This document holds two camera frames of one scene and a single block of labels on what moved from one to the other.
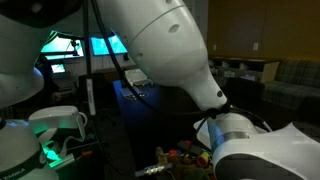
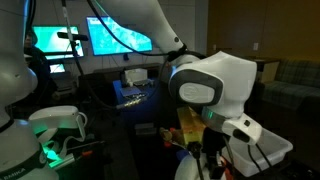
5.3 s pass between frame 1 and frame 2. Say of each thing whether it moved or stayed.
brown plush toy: moved
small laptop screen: stayed
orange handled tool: stayed
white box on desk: stayed
